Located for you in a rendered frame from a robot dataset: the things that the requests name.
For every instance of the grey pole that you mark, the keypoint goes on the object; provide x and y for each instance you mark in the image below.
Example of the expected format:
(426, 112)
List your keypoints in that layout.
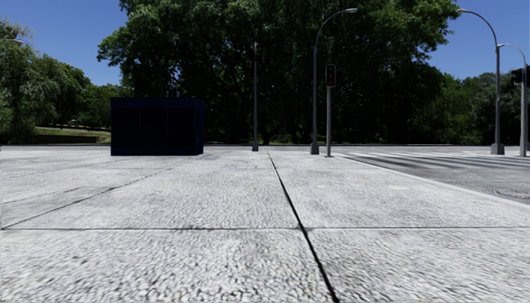
(255, 96)

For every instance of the grey street lamp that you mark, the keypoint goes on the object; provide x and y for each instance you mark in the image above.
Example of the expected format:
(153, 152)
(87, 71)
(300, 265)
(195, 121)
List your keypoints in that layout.
(314, 96)
(497, 96)
(14, 41)

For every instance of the trees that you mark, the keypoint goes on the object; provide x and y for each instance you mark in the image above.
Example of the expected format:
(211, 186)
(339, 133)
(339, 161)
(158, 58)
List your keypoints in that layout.
(265, 54)

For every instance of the traffic light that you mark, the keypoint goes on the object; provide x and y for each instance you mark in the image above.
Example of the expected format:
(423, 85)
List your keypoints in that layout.
(330, 76)
(523, 108)

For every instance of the blue booth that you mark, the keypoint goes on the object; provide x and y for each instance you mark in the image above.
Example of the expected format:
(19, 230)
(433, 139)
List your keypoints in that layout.
(157, 127)

